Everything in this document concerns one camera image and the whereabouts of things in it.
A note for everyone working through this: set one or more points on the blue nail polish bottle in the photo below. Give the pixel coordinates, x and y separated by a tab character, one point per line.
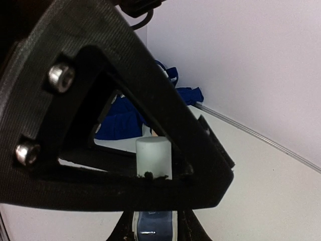
155	225

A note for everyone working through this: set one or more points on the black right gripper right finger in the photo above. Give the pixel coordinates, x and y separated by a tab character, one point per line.
189	227

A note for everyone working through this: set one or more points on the white nail polish cap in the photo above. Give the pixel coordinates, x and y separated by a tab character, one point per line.
154	156

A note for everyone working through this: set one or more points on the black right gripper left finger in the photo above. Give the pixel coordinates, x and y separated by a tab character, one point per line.
123	230

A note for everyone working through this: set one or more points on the mannequin hand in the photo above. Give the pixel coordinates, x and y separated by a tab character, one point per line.
154	134

